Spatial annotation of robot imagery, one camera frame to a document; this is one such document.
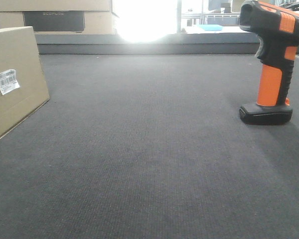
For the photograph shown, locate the brown cardboard box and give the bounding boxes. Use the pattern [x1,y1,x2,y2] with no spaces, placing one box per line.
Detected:
[0,26,50,139]

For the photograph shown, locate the orange black barcode scanner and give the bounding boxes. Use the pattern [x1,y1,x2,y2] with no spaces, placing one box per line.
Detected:
[239,0,299,125]

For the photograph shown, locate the upper stacked cardboard box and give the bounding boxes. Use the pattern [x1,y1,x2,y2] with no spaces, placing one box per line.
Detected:
[0,0,111,12]

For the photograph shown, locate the blue flat tray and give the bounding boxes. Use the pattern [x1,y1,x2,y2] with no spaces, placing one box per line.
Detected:
[197,24,223,31]

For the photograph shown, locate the white barcode label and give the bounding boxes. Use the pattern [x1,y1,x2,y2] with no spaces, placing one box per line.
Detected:
[0,69,20,96]

